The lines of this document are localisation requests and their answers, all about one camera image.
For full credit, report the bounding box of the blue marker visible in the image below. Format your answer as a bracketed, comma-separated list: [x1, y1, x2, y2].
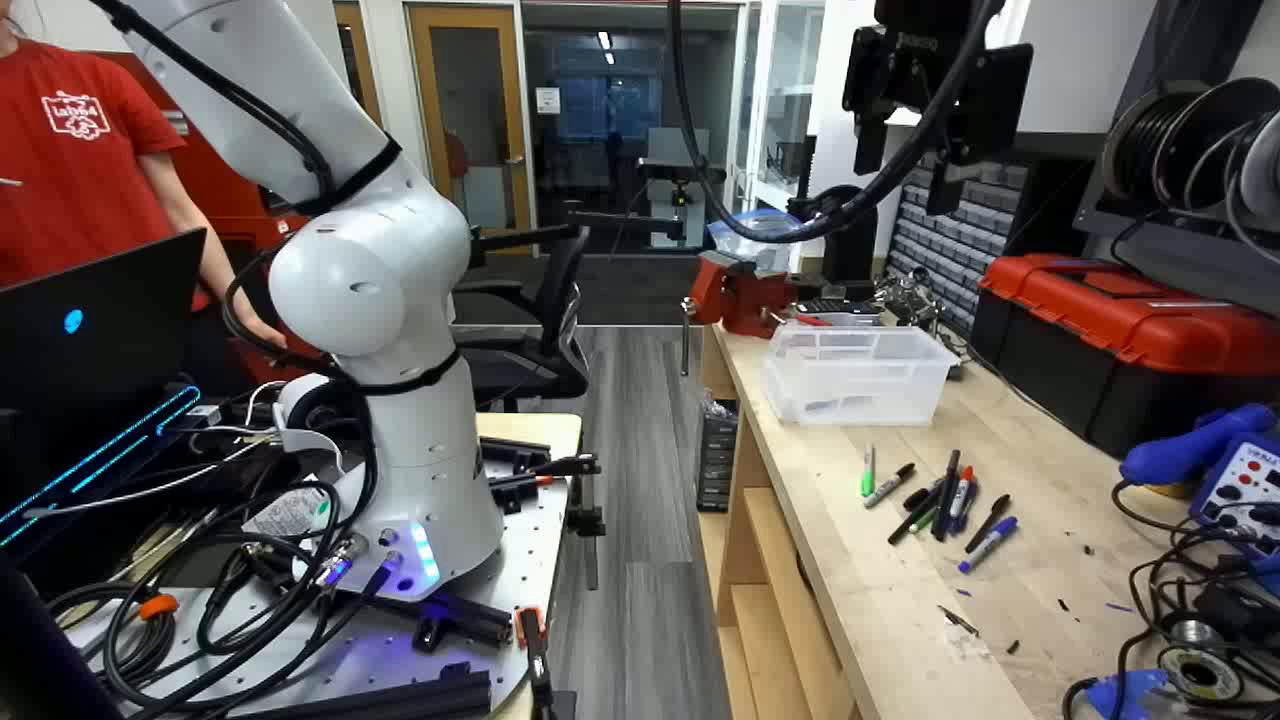
[953, 512, 1024, 582]

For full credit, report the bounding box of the clear plastic box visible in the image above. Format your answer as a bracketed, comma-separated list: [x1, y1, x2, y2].
[762, 321, 962, 433]

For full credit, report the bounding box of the red and black toolbox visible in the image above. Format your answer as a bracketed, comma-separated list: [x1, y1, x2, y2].
[967, 250, 1280, 461]

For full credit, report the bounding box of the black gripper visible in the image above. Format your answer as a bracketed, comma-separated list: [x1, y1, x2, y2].
[873, 0, 1036, 221]

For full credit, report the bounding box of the black laptop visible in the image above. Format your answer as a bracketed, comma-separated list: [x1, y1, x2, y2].
[0, 224, 213, 444]

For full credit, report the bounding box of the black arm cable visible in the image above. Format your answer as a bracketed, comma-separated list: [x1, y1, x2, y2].
[664, 0, 1007, 250]

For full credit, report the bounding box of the blue soldering iron holder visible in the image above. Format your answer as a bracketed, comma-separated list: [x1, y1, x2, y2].
[1117, 401, 1280, 489]

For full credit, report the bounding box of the black cable bundle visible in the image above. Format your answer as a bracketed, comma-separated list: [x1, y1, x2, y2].
[45, 451, 403, 718]

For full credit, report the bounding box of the black marker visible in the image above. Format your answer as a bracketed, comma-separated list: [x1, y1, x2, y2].
[962, 494, 1015, 561]
[886, 486, 950, 547]
[928, 444, 964, 544]
[862, 461, 919, 516]

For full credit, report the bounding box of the blue soldering station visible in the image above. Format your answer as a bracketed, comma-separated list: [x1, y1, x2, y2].
[1187, 433, 1280, 551]

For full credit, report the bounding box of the wooden door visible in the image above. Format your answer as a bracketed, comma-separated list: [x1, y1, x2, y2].
[410, 4, 539, 231]

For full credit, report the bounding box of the red bench vise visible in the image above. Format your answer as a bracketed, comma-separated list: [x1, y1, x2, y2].
[683, 253, 799, 344]

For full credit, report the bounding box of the black filament spool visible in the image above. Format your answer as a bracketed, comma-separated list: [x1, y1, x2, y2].
[1102, 72, 1280, 224]

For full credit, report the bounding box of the wall rack of parts bins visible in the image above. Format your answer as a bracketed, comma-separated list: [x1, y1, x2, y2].
[886, 157, 1031, 339]

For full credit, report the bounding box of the black office chair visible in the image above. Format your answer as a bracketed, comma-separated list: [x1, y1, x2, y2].
[450, 221, 597, 411]

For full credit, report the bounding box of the red capped marker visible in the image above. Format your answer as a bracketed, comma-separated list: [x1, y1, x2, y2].
[939, 463, 984, 541]

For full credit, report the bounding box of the person in red shirt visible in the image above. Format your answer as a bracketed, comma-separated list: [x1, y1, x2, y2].
[0, 14, 294, 358]

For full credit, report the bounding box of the solder wire spool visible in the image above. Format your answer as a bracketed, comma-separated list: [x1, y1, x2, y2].
[1151, 611, 1241, 704]

